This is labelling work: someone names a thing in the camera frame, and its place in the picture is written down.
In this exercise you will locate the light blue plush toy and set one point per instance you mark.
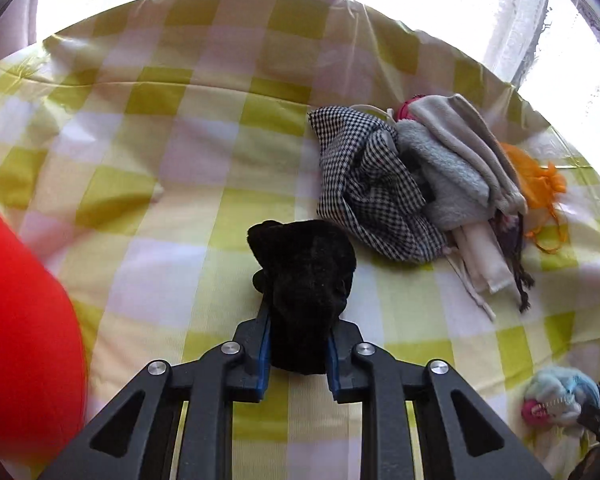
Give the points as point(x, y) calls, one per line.
point(555, 395)

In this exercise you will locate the red thermos bottle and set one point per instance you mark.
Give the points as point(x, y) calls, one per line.
point(20, 335)

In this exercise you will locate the orange mesh pouch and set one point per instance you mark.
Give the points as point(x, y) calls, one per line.
point(522, 170)

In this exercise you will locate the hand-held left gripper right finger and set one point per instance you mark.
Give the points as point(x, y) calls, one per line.
point(332, 367)

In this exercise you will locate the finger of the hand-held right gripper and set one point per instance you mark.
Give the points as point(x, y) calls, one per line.
point(599, 410)

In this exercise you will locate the black-white houndstooth cloth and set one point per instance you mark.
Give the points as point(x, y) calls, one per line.
point(370, 195)

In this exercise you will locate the white lace curtain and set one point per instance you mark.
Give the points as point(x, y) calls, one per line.
point(515, 20)

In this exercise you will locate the grey fleece cloth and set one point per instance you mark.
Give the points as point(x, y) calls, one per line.
point(445, 175)

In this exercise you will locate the yellow-green checked tablecloth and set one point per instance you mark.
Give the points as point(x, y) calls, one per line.
point(155, 160)

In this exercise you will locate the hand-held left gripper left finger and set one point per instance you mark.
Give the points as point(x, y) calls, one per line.
point(264, 365)

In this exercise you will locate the white cloth bag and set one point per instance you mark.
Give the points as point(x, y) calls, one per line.
point(485, 260)

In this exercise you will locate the black fuzzy cloth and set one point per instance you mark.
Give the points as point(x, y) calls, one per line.
point(305, 285)

